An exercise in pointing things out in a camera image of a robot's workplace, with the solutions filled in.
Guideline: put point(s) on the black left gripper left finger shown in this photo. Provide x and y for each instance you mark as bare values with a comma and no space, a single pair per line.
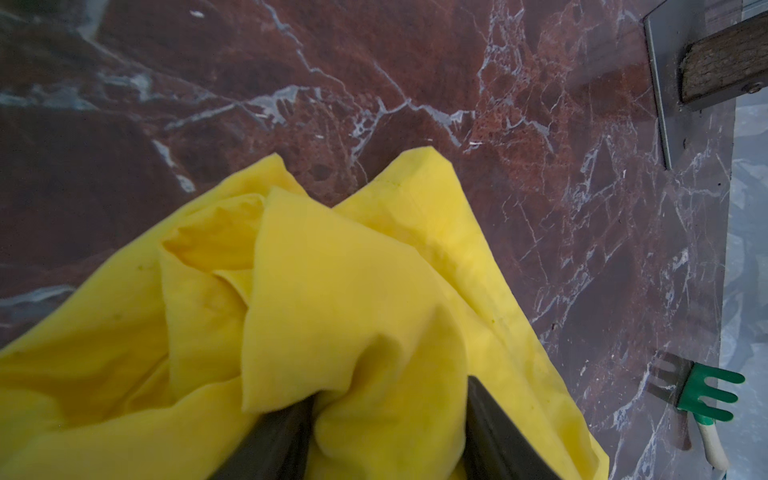
277,447

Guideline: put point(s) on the small green object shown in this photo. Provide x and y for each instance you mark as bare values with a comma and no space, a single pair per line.
695,390

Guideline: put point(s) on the yellow shorts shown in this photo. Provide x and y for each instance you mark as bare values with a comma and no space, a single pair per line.
253,297

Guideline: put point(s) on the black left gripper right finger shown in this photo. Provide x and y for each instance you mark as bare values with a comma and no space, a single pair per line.
494,447

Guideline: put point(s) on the artificial cherry blossom tree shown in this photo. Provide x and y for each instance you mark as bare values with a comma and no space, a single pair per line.
726,65

